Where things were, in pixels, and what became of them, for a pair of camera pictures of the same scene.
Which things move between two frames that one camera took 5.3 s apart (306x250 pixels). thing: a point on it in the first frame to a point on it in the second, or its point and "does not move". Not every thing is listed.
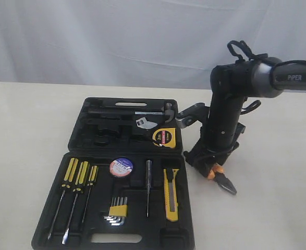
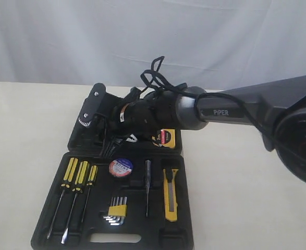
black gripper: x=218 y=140 to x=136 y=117
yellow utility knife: x=171 y=195 does not move
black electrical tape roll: x=121 y=166 does not move
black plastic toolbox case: x=122 y=184 does not move
